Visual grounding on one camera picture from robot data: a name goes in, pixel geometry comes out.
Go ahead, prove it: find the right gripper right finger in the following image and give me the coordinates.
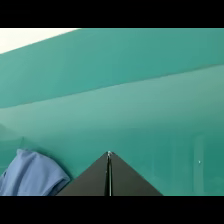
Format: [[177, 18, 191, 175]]
[[110, 151, 164, 197]]

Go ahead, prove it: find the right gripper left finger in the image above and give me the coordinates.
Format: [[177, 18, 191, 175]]
[[56, 151, 111, 197]]

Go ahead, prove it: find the blue garment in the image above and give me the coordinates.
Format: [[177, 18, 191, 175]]
[[0, 148, 72, 197]]

